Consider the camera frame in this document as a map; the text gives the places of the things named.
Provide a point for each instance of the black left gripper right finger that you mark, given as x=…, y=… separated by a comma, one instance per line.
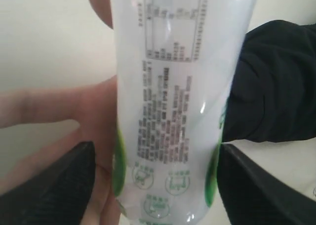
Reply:
x=252, y=196

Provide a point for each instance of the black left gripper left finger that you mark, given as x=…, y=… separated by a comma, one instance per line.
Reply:
x=59, y=195

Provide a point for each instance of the white bottle green round label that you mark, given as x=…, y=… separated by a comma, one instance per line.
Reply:
x=176, y=60

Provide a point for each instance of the clear bottle white square label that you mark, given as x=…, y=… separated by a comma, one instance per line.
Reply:
x=314, y=192

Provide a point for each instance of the person's open bare hand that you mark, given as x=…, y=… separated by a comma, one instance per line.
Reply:
x=94, y=108

